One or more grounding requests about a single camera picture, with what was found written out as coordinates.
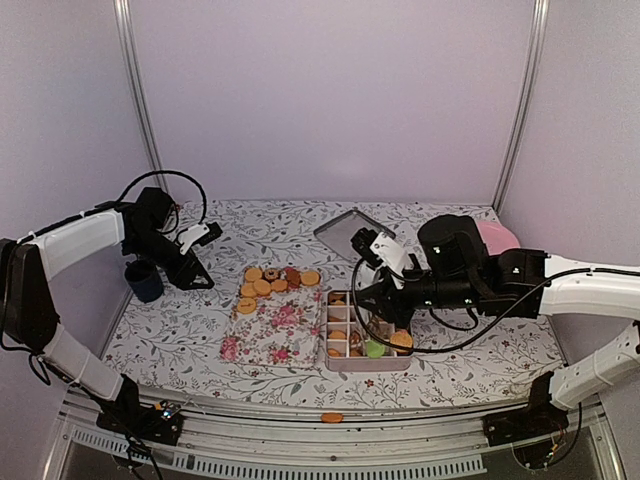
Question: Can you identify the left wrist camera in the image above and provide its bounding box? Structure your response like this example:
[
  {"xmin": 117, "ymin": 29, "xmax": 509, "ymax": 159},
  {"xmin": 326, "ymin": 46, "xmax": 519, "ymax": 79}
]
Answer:
[{"xmin": 176, "ymin": 222, "xmax": 222, "ymax": 255}]

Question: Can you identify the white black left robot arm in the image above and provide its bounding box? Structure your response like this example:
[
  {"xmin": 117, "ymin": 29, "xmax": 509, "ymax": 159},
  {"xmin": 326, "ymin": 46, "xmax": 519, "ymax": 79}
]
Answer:
[{"xmin": 1, "ymin": 167, "xmax": 129, "ymax": 448}]

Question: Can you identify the green round cookie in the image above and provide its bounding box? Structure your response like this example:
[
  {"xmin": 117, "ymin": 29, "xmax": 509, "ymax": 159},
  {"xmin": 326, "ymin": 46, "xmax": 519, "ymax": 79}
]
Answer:
[{"xmin": 365, "ymin": 340, "xmax": 386, "ymax": 359}]

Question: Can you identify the chocolate sprinkled donut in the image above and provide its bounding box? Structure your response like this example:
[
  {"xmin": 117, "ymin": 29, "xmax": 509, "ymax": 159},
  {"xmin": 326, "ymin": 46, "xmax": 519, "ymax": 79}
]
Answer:
[{"xmin": 264, "ymin": 268, "xmax": 281, "ymax": 282}]

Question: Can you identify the dark blue cup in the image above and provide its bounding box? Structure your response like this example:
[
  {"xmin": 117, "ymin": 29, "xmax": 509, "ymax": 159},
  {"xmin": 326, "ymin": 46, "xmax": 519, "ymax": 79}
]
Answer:
[{"xmin": 124, "ymin": 259, "xmax": 164, "ymax": 303}]

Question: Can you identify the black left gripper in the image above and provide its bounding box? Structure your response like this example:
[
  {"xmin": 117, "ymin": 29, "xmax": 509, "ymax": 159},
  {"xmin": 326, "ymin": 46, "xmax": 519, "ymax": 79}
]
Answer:
[{"xmin": 126, "ymin": 228, "xmax": 215, "ymax": 289}]

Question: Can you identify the aluminium right corner post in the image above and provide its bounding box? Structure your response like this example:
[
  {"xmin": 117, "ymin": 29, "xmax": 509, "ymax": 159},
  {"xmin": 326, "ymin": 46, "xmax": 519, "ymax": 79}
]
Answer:
[{"xmin": 491, "ymin": 0, "xmax": 550, "ymax": 214}]

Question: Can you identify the fallen orange cookie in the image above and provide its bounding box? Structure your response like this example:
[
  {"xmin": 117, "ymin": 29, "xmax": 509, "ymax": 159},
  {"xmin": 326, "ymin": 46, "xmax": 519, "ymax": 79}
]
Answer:
[{"xmin": 321, "ymin": 412, "xmax": 344, "ymax": 424}]

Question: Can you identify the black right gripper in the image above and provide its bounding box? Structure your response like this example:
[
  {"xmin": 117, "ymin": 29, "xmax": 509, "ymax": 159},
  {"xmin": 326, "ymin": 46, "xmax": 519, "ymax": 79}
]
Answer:
[{"xmin": 350, "ymin": 260, "xmax": 481, "ymax": 330}]

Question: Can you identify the pink plastic plate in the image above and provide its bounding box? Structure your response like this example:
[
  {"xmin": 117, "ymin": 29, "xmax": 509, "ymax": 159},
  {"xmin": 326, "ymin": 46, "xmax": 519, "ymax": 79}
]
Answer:
[{"xmin": 476, "ymin": 220, "xmax": 520, "ymax": 256}]

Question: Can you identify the aluminium corner post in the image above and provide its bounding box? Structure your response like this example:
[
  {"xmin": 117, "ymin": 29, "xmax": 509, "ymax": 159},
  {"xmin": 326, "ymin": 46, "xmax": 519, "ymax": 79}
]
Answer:
[
  {"xmin": 113, "ymin": 0, "xmax": 163, "ymax": 172},
  {"xmin": 491, "ymin": 0, "xmax": 550, "ymax": 214}
]

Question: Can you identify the floral cookie tray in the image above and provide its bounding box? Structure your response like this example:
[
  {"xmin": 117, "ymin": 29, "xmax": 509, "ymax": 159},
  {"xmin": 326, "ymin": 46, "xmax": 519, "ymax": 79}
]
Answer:
[{"xmin": 219, "ymin": 266, "xmax": 323, "ymax": 369}]

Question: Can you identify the aluminium front rail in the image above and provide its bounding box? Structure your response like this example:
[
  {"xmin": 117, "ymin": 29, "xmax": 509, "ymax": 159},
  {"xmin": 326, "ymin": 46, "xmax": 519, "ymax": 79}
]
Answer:
[{"xmin": 43, "ymin": 388, "xmax": 630, "ymax": 479}]

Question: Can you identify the silver metal tin lid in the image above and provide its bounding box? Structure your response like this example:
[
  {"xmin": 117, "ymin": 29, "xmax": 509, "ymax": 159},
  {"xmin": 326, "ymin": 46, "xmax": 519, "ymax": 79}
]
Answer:
[{"xmin": 313, "ymin": 208, "xmax": 396, "ymax": 263}]

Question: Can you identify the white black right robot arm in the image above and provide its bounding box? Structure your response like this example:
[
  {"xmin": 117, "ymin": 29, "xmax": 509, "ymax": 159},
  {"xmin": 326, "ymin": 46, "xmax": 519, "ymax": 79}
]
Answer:
[{"xmin": 351, "ymin": 215, "xmax": 639, "ymax": 446}]

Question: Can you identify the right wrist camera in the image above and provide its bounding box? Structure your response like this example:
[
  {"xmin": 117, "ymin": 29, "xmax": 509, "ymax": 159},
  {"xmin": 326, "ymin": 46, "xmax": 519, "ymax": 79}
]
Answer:
[{"xmin": 351, "ymin": 228, "xmax": 418, "ymax": 290}]

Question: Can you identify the pink divided cookie tin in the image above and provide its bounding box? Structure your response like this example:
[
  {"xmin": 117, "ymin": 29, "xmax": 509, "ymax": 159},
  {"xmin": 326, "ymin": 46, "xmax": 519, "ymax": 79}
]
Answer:
[{"xmin": 324, "ymin": 290, "xmax": 411, "ymax": 373}]

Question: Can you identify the aluminium left corner post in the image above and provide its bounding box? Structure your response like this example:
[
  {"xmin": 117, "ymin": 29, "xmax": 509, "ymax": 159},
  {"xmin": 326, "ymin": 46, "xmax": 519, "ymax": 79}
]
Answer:
[{"xmin": 113, "ymin": 0, "xmax": 163, "ymax": 172}]

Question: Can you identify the dotted tan sandwich cookie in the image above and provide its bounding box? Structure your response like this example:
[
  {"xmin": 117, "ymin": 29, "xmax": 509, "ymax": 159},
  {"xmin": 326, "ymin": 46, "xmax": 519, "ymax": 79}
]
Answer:
[{"xmin": 390, "ymin": 330, "xmax": 414, "ymax": 352}]

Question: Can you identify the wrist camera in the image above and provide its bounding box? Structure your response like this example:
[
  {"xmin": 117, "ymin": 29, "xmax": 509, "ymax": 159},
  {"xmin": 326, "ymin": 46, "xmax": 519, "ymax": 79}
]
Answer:
[
  {"xmin": 176, "ymin": 222, "xmax": 222, "ymax": 255},
  {"xmin": 351, "ymin": 228, "xmax": 418, "ymax": 290}
]

